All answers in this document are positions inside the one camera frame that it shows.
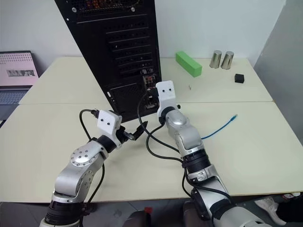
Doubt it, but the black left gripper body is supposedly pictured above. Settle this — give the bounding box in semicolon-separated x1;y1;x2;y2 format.
115;125;136;144

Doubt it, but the black computer tower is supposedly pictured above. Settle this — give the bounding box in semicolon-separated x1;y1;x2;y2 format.
54;0;163;123

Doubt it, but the green rectangular block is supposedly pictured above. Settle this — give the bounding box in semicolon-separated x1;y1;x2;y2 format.
175;50;203;78

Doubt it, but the silver metal cup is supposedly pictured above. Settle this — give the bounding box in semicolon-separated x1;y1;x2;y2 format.
209;49;223;70
220;51;235;70

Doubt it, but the open grey laptop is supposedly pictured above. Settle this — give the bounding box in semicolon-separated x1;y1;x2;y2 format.
0;50;40;122

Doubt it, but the grey partition panel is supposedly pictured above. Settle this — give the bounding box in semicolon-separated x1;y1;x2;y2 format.
252;0;303;130

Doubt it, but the white shoe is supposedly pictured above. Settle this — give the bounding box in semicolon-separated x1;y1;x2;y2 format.
254;197;280;218

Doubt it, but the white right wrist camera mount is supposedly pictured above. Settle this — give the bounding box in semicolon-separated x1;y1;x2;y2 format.
155;80;178;119

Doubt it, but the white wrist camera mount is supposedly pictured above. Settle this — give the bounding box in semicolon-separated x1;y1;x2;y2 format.
155;80;178;119
97;109;123;148

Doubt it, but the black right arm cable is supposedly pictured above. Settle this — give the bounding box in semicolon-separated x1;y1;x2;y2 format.
137;91;234;215

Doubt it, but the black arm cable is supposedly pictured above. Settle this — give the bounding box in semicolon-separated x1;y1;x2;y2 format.
79;108;106;227
137;91;234;215

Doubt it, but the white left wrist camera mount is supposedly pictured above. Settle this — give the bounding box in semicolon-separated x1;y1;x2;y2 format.
97;109;123;148

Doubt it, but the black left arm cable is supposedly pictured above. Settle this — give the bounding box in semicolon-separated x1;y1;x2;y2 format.
79;108;106;227

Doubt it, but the blue ethernet cable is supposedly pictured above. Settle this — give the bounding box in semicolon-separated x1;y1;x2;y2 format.
201;114;238;140

